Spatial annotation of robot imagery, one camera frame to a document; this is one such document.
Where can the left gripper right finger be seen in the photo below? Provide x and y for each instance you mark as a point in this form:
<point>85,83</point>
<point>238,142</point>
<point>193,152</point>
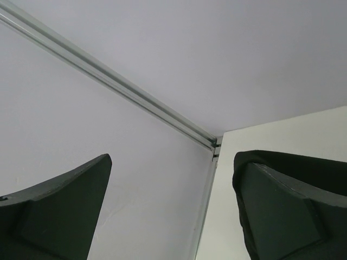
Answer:
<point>290,219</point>

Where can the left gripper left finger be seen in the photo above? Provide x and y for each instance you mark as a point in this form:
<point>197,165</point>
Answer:
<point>55,219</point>

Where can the black printed t-shirt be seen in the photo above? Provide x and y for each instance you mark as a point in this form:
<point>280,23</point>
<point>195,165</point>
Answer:
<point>329,175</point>

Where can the left aluminium frame post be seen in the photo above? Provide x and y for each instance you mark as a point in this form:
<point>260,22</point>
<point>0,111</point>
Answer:
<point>52,42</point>

